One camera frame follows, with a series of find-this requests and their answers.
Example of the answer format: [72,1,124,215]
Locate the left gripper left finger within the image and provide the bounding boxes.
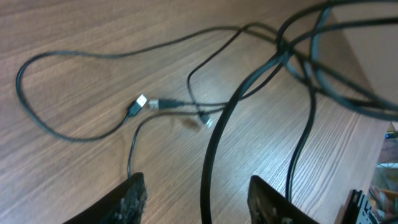
[66,172,147,224]

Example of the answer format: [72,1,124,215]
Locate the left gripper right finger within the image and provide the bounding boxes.
[247,175,317,224]

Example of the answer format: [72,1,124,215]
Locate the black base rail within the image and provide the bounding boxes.
[335,189,380,224]

